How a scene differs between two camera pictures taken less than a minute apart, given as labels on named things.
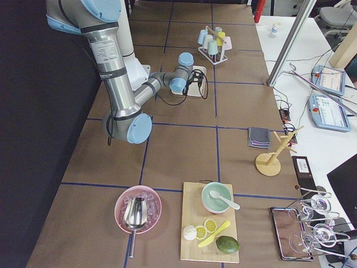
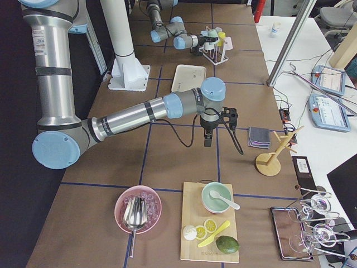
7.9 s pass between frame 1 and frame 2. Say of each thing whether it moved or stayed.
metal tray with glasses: stayed
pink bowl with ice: stayed
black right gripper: moved
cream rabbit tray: stayed
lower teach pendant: stayed
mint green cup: moved
